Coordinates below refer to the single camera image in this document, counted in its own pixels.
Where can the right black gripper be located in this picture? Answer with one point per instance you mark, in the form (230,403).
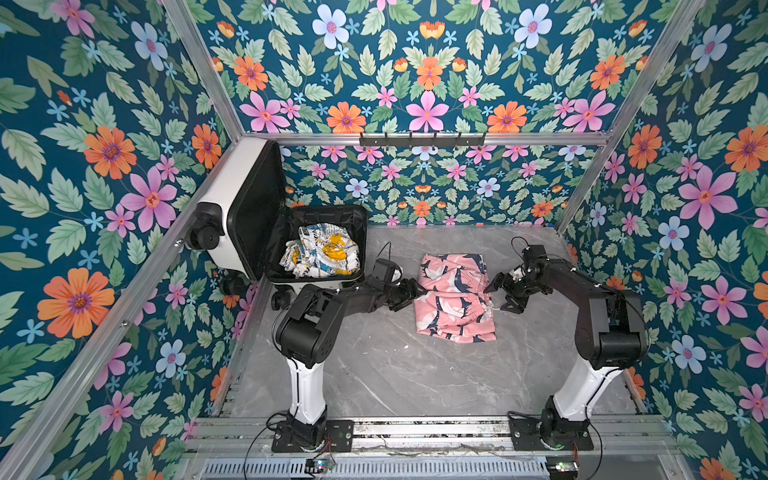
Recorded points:
(507,278)

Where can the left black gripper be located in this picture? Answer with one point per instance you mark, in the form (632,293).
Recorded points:
(407,295)

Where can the pink navy patterned garment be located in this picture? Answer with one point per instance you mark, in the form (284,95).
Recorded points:
(456,306)

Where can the white yellow blue printed garment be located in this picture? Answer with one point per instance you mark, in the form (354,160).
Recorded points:
(321,251)

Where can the white hard-shell suitcase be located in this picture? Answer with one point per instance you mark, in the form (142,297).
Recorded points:
(244,222)

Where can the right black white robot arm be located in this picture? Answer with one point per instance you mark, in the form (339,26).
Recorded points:
(610,337)

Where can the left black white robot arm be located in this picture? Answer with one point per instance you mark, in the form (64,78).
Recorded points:
(308,332)

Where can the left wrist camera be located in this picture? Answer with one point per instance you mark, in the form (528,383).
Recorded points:
(386,272)

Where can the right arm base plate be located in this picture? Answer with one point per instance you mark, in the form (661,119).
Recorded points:
(534,434)

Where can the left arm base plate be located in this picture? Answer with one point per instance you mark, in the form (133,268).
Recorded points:
(295,437)

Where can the black hook rail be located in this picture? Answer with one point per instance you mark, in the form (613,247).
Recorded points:
(411,139)

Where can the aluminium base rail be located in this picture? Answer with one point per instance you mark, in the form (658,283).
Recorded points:
(608,435)

